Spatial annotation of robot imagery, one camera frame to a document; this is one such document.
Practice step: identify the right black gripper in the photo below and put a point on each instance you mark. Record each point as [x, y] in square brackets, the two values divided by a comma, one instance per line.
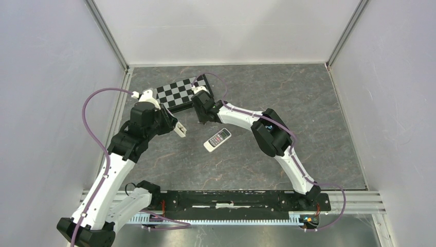
[201, 119]

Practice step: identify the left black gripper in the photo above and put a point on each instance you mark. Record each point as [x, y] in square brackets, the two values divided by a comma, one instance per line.
[169, 121]

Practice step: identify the slim white remote control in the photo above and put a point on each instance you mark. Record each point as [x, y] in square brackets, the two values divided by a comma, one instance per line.
[180, 130]

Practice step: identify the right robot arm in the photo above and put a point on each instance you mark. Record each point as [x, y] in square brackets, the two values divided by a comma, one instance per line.
[271, 134]

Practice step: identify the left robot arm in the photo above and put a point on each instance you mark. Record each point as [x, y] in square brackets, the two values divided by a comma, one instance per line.
[95, 222]

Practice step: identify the white remote with buttons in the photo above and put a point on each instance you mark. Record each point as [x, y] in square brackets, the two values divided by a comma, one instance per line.
[217, 140]

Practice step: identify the black white chessboard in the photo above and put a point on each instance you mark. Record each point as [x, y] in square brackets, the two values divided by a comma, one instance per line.
[176, 96]

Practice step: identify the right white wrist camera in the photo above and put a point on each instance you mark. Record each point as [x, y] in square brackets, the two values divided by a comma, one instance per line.
[196, 89]

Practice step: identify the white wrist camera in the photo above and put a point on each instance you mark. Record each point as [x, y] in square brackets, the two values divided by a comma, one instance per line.
[147, 96]
[196, 89]

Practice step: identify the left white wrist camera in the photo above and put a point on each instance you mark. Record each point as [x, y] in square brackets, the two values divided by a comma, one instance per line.
[147, 96]

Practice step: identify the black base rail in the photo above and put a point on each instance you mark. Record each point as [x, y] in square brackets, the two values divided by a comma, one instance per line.
[235, 204]

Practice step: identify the white toothed cable duct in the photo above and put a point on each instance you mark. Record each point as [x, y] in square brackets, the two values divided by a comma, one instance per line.
[292, 220]

